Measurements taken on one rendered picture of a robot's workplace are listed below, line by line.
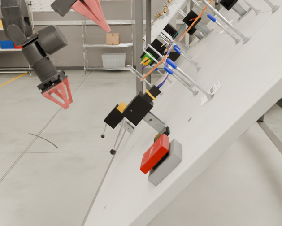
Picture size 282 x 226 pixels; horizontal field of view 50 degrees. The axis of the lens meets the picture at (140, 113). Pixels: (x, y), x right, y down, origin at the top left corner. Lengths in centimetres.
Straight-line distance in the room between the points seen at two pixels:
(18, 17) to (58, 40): 12
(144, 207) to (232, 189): 58
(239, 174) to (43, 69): 70
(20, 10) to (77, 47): 741
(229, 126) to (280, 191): 66
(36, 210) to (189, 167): 205
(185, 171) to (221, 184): 61
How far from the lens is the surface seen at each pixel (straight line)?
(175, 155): 42
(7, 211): 244
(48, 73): 91
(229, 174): 106
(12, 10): 92
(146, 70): 160
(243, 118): 37
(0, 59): 894
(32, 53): 92
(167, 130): 59
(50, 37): 90
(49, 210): 235
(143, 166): 43
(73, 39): 831
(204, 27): 119
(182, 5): 384
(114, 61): 771
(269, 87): 37
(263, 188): 101
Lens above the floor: 129
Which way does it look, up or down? 17 degrees down
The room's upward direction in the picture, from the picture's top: 1 degrees counter-clockwise
